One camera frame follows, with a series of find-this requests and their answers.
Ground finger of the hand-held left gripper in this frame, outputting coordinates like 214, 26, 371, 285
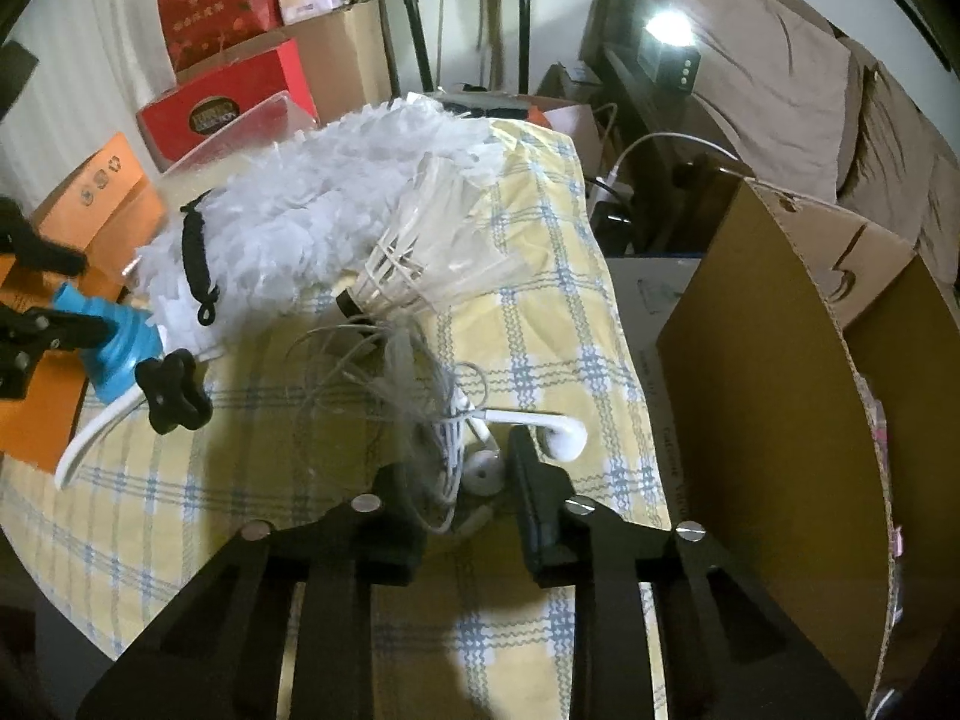
0, 304, 113, 402
0, 195, 89, 277

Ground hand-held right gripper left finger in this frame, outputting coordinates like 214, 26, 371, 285
75, 461, 428, 720

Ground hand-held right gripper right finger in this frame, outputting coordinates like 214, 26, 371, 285
506, 426, 871, 720

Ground blue tape roll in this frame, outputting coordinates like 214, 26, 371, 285
52, 281, 164, 406

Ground orange cardboard box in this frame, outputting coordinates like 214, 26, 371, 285
0, 131, 170, 473

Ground white wired earphones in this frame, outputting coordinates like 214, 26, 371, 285
289, 319, 587, 537

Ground white shuttlecock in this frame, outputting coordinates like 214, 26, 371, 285
336, 154, 541, 320

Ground yellow plaid tablecloth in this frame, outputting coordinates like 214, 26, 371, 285
0, 116, 668, 720

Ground white curtain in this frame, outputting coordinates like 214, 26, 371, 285
0, 0, 181, 203

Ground large brown cardboard box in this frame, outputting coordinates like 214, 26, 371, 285
656, 178, 960, 706

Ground red box with oval label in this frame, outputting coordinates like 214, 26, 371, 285
135, 37, 320, 170

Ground white feather duster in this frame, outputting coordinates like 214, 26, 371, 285
135, 94, 500, 361

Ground red patterned gift box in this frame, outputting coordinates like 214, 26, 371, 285
155, 0, 295, 83

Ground small open cardboard box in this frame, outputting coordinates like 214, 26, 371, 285
536, 64, 623, 181

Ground black device with bright light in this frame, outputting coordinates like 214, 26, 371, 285
641, 7, 702, 83

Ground brown sofa cushion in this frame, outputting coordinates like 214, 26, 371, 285
836, 37, 960, 271
645, 0, 856, 203

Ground black hair tie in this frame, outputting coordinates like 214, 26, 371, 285
180, 193, 222, 327

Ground white charging cable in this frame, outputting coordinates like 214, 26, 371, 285
592, 131, 751, 188

